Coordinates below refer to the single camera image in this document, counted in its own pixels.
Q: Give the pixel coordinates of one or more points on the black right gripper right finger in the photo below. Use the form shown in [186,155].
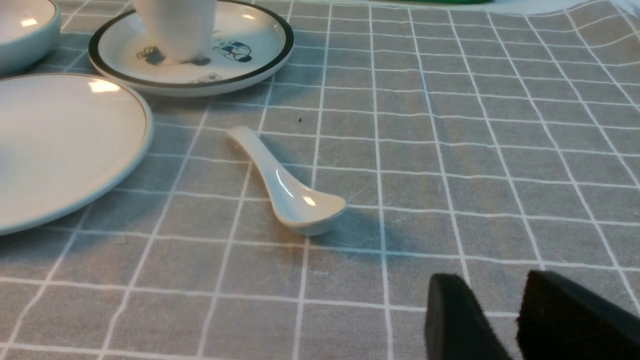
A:
[560,319]

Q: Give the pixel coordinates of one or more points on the white cup with black rim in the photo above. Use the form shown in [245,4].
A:
[182,30]

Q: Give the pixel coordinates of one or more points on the pale blue bowl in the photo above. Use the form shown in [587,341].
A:
[29,30]

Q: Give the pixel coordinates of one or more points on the white ceramic spoon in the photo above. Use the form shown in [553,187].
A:
[300,208]

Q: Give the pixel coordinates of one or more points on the white plate with black rim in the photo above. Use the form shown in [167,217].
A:
[249,44]

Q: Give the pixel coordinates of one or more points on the grey checked tablecloth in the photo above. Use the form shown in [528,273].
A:
[468,142]

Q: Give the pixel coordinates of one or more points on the large pale blue plate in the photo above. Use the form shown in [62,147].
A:
[66,140]

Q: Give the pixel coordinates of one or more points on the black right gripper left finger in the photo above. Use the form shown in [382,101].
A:
[456,327]

